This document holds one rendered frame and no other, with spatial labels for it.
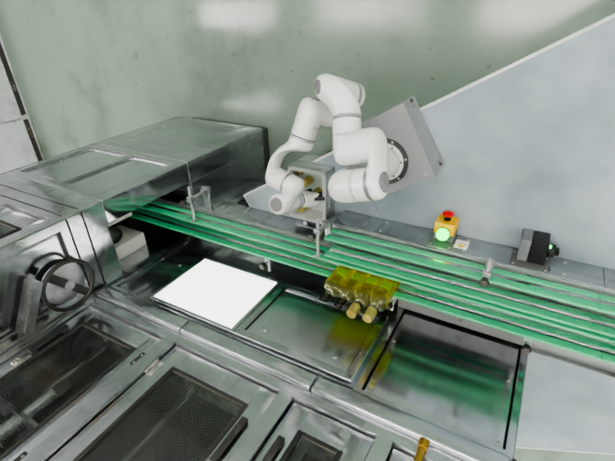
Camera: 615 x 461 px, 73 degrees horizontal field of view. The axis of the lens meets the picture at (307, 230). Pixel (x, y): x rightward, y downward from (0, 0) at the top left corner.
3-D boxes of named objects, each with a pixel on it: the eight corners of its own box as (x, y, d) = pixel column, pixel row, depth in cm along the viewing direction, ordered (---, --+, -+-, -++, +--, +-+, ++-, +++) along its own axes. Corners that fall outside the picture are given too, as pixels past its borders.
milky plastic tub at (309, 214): (298, 208, 182) (288, 216, 175) (296, 159, 171) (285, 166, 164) (334, 216, 174) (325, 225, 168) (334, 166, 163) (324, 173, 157)
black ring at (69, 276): (94, 289, 174) (45, 319, 158) (79, 246, 164) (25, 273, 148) (102, 292, 172) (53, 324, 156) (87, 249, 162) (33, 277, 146)
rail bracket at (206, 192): (214, 205, 203) (181, 224, 187) (210, 172, 195) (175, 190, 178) (222, 207, 201) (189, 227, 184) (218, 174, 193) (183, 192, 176)
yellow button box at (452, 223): (437, 230, 154) (432, 239, 149) (440, 211, 150) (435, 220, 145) (457, 233, 151) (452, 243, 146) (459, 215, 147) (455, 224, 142)
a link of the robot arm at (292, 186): (276, 170, 140) (299, 182, 137) (292, 167, 149) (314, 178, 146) (264, 209, 146) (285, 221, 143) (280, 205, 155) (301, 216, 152)
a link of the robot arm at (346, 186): (346, 162, 130) (319, 176, 118) (384, 155, 122) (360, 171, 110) (353, 191, 133) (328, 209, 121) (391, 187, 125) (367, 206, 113)
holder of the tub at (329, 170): (300, 218, 185) (291, 226, 179) (297, 159, 171) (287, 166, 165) (334, 227, 177) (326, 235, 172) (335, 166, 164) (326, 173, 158)
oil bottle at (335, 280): (346, 265, 167) (321, 295, 151) (347, 254, 164) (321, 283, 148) (359, 270, 164) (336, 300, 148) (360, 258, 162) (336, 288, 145)
